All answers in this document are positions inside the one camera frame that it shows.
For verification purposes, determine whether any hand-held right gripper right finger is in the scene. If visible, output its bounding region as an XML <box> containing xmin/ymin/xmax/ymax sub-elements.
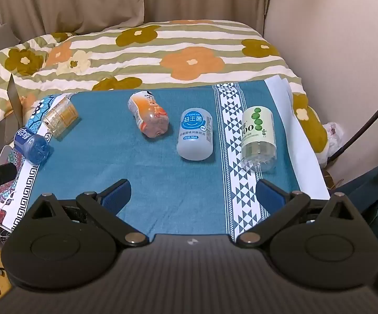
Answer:
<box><xmin>235</xmin><ymin>179</ymin><xmax>360</xmax><ymax>249</ymax></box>

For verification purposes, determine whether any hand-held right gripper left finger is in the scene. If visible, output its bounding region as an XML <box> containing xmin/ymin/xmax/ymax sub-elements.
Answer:
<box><xmin>25</xmin><ymin>179</ymin><xmax>148</xmax><ymax>247</ymax></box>

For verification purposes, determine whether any patterned white border mat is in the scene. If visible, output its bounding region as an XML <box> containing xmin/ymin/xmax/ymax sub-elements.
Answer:
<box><xmin>0</xmin><ymin>93</ymin><xmax>75</xmax><ymax>233</ymax></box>

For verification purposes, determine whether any teal patterned tablecloth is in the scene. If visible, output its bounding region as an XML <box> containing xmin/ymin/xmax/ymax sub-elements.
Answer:
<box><xmin>28</xmin><ymin>80</ymin><xmax>304</xmax><ymax>239</ymax></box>

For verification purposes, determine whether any blue plastic bottle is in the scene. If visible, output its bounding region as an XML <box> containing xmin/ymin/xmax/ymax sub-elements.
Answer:
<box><xmin>14</xmin><ymin>127</ymin><xmax>51</xmax><ymax>165</ymax></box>

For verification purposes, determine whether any white sheet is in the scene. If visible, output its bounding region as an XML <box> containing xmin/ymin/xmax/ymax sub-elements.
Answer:
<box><xmin>264</xmin><ymin>75</ymin><xmax>331</xmax><ymax>200</ymax></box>

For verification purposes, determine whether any clear bottle green label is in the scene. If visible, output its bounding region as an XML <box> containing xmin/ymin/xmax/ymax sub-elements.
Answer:
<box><xmin>240</xmin><ymin>105</ymin><xmax>277</xmax><ymax>173</ymax></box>

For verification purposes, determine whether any orange label plastic bottle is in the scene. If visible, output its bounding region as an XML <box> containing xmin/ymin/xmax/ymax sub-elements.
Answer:
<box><xmin>128</xmin><ymin>91</ymin><xmax>170</xmax><ymax>139</ymax></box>

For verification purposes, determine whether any white plastic bag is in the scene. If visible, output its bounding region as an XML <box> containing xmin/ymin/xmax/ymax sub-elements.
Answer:
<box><xmin>315</xmin><ymin>122</ymin><xmax>342</xmax><ymax>167</ymax></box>

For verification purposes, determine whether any white bottle blue label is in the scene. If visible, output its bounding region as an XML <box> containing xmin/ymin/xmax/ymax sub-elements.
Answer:
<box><xmin>176</xmin><ymin>108</ymin><xmax>214</xmax><ymax>161</ymax></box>

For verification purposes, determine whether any dark teal cloth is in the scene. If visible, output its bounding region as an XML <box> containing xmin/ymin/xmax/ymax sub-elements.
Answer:
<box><xmin>335</xmin><ymin>165</ymin><xmax>378</xmax><ymax>246</ymax></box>

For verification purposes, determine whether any black curved pole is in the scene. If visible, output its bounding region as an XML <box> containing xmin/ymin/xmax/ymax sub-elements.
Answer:
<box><xmin>328</xmin><ymin>83</ymin><xmax>378</xmax><ymax>161</ymax></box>

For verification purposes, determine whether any floral striped blanket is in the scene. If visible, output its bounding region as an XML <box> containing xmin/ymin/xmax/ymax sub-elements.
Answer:
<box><xmin>0</xmin><ymin>20</ymin><xmax>328</xmax><ymax>171</ymax></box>

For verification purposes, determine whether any beige curtain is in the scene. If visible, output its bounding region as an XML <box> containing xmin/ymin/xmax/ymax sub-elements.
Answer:
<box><xmin>0</xmin><ymin>0</ymin><xmax>273</xmax><ymax>35</ymax></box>

